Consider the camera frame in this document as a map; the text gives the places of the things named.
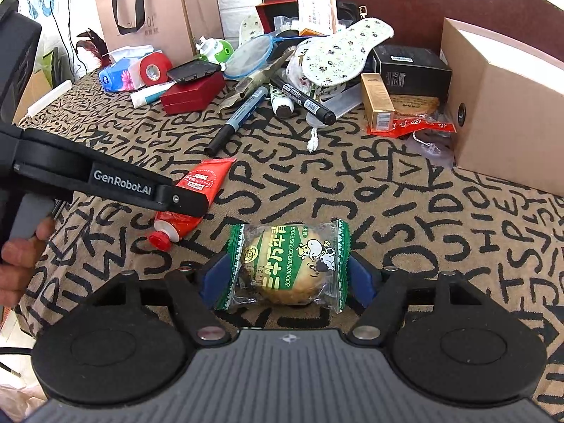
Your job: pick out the red snack packet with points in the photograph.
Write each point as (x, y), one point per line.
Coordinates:
(423, 125)

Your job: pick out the green snack packet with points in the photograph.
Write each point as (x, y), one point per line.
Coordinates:
(286, 264)

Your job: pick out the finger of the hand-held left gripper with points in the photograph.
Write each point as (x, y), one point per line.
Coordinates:
(185, 202)

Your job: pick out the cardboard box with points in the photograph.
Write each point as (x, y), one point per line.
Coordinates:
(502, 110)

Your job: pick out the green white toy bottle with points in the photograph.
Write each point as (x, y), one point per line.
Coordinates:
(216, 50)

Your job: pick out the round pancake packet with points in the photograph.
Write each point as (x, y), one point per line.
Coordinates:
(416, 105)

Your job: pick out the red tape roll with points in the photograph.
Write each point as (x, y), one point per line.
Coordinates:
(154, 69)

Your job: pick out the black marker with blue label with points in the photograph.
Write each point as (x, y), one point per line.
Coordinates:
(240, 112)

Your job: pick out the person's left hand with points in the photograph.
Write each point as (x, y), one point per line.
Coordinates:
(22, 264)

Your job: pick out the orange white medicine box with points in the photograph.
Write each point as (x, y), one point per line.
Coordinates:
(315, 9)

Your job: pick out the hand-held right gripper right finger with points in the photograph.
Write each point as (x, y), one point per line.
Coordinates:
(361, 280)

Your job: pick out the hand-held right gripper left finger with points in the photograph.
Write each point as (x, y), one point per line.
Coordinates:
(218, 282)

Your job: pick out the clear plastic hook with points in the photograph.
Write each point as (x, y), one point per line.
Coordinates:
(427, 144)

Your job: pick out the white blue tube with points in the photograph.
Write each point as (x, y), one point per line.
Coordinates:
(147, 93)

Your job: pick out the open red black box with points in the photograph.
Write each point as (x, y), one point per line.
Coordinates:
(275, 13)

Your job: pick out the small white bottle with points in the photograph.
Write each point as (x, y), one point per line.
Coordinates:
(282, 103)

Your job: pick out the red squeeze tube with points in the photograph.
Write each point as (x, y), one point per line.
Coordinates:
(205, 180)

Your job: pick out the red black feather duster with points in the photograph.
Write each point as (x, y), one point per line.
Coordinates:
(94, 48)

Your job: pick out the large floral insole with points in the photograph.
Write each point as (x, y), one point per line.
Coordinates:
(348, 50)

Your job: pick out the brown paper bag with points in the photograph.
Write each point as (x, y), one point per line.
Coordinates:
(150, 13)

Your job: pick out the blue tissue pack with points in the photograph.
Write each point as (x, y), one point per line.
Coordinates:
(119, 75)

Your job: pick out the black carton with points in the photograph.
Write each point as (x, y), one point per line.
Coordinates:
(407, 68)

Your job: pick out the letter-printed blanket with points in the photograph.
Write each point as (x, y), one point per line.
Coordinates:
(396, 211)

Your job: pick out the black wallet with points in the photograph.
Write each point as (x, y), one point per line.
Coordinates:
(191, 71)

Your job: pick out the black marker with white label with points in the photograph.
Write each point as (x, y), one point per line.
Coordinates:
(304, 101)

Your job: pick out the blue-rimmed mesh net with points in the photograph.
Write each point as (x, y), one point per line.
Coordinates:
(251, 55)

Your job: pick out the gold carton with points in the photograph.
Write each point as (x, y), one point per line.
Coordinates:
(376, 101)

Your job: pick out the black handbag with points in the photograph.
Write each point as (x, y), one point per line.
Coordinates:
(352, 9)

